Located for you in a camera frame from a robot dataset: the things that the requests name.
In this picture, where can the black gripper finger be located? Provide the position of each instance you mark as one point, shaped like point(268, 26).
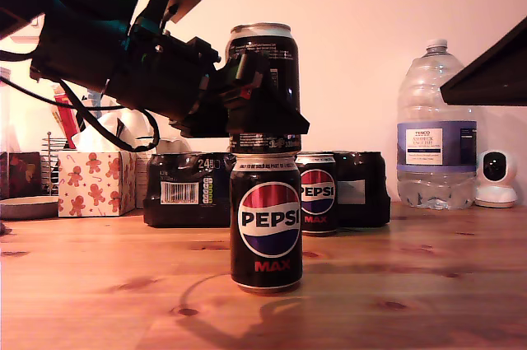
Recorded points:
point(502, 70)
point(494, 99)

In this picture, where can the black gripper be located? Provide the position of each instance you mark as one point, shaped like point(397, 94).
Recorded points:
point(164, 78)

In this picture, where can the black Pepsi Max can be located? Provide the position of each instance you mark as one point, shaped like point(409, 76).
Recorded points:
point(263, 43)
point(267, 222)
point(319, 197)

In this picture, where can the black Pepsi Max multipack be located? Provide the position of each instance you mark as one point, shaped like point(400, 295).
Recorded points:
point(185, 214)

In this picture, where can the large clear water bottle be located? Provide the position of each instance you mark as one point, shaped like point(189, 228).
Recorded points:
point(428, 160)

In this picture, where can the small white carton box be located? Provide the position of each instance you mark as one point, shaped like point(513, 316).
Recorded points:
point(142, 160)

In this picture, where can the white paper tissue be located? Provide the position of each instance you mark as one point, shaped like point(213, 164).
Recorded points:
point(107, 132)

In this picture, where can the gingerbread print tissue box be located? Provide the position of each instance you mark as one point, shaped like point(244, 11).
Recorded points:
point(96, 185)

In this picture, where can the red snack packet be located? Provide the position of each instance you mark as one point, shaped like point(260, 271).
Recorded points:
point(66, 127)

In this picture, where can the round shallow plate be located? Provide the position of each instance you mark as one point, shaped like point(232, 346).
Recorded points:
point(24, 208)

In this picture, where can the small white round camera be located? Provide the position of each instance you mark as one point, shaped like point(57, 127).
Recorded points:
point(494, 195)

